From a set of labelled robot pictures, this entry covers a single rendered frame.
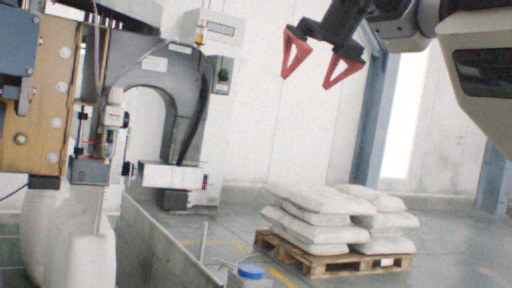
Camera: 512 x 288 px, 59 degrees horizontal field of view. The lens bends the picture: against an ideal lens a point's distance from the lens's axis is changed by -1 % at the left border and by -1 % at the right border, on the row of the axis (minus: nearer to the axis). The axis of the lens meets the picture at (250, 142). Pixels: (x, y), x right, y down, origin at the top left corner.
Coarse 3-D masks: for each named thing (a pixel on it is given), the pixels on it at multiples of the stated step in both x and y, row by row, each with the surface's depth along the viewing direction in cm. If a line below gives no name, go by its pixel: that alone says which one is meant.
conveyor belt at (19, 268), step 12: (0, 228) 240; (12, 228) 243; (0, 240) 223; (12, 240) 226; (0, 252) 208; (12, 252) 211; (0, 264) 196; (12, 264) 198; (12, 276) 186; (24, 276) 188
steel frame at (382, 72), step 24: (360, 24) 618; (384, 48) 649; (384, 72) 645; (384, 96) 633; (360, 120) 663; (384, 120) 639; (360, 144) 669; (384, 144) 646; (360, 168) 667; (504, 168) 791; (480, 192) 832; (504, 192) 800; (504, 216) 804
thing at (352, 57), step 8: (336, 48) 72; (344, 48) 71; (352, 48) 72; (336, 56) 79; (344, 56) 73; (352, 56) 73; (360, 56) 74; (336, 64) 80; (352, 64) 76; (360, 64) 75; (328, 72) 80; (344, 72) 77; (352, 72) 77; (328, 80) 80; (336, 80) 78; (328, 88) 79
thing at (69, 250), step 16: (80, 192) 137; (96, 192) 120; (64, 208) 140; (80, 208) 134; (96, 208) 119; (64, 224) 125; (80, 224) 123; (96, 224) 117; (64, 240) 122; (80, 240) 119; (96, 240) 122; (112, 240) 125; (48, 256) 131; (64, 256) 120; (80, 256) 118; (96, 256) 120; (112, 256) 123; (48, 272) 129; (64, 272) 119; (80, 272) 118; (96, 272) 120; (112, 272) 123
